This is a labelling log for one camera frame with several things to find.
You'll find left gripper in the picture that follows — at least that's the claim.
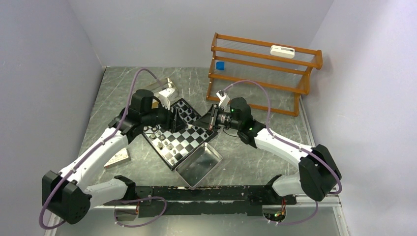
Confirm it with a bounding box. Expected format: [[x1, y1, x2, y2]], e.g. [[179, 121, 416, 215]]
[[142, 99, 188, 133]]

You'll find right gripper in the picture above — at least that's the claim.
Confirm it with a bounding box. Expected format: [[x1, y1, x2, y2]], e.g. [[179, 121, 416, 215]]
[[193, 103, 241, 131]]

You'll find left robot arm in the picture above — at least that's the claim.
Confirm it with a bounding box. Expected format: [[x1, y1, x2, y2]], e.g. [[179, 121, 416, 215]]
[[39, 88, 187, 224]]

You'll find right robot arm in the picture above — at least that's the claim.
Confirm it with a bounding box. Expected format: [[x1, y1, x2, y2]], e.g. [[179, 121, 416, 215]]
[[192, 97, 341, 204]]

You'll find gold tin of white pieces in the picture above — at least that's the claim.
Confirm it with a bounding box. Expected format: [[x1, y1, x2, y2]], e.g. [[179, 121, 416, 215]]
[[143, 78, 179, 101]]

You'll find black white chessboard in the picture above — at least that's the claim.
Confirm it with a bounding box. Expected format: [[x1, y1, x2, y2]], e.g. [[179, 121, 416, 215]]
[[142, 98, 218, 170]]

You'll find silver metal tin lid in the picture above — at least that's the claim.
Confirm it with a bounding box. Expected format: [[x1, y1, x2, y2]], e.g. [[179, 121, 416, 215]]
[[175, 142, 223, 190]]

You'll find blue cube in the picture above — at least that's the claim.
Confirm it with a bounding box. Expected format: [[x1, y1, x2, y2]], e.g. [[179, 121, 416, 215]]
[[215, 61, 225, 71]]

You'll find small white card box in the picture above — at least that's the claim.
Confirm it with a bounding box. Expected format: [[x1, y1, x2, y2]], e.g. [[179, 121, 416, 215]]
[[104, 148, 131, 170]]

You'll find orange wooden rack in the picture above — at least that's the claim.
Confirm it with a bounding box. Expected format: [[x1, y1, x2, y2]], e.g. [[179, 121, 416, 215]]
[[206, 32, 323, 117]]

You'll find white rectangular device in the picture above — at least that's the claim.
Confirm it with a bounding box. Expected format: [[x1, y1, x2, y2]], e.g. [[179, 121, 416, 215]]
[[270, 45, 296, 59]]

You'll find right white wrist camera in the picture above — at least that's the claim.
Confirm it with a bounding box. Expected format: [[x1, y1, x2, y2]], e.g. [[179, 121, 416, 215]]
[[216, 90, 230, 110]]

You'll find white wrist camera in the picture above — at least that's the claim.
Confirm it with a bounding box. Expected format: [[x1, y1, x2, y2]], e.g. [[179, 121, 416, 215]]
[[216, 90, 230, 110], [157, 88, 178, 109]]

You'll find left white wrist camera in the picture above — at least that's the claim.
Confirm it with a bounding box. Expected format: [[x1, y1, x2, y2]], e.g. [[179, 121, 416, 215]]
[[157, 88, 178, 109]]

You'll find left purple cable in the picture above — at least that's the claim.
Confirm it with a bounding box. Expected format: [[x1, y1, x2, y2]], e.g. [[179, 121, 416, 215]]
[[39, 67, 168, 230]]

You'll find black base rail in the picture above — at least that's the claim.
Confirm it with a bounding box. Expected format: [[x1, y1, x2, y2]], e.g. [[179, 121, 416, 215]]
[[104, 185, 297, 218]]

